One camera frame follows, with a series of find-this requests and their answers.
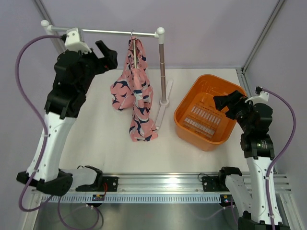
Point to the aluminium mounting rail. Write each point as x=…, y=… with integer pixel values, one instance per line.
x=162, y=183

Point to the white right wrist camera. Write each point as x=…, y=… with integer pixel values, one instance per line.
x=261, y=97

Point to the orange plastic basket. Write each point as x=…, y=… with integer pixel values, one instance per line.
x=197, y=121

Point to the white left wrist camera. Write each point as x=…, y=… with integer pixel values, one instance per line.
x=74, y=41

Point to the pink shark print shorts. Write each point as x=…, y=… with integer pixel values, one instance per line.
x=133, y=90

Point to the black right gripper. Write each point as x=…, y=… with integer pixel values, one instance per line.
x=222, y=101

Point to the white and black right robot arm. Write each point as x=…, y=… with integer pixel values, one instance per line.
x=258, y=209

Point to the metal clothes rack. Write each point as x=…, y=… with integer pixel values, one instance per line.
x=166, y=85

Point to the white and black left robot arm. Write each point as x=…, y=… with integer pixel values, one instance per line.
x=75, y=71

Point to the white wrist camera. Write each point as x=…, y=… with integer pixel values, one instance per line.
x=261, y=97
x=74, y=41

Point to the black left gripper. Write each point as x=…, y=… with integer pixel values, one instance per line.
x=108, y=62

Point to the wooden clothes hanger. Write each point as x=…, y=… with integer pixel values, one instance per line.
x=133, y=38

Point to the white slotted cable duct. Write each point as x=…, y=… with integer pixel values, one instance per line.
x=140, y=198

